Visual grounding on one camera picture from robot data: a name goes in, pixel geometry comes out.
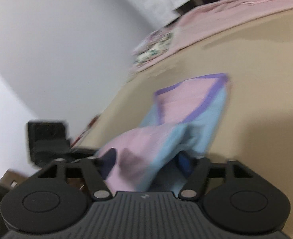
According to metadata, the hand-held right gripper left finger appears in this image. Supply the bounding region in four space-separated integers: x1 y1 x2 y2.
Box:
37 148 117 201

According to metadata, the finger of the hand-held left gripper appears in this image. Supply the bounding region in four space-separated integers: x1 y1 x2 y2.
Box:
67 148 97 163

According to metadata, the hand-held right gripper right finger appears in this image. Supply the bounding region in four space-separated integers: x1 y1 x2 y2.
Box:
177 152 257 201

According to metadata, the pink and blue garment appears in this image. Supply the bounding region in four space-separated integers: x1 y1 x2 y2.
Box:
96 73 232 193

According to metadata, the cream green-flower folded garment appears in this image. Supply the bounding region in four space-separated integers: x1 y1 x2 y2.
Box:
133 42 172 66

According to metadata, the pink fuzzy blanket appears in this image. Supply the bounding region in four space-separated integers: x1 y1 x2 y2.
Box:
146 0 293 68

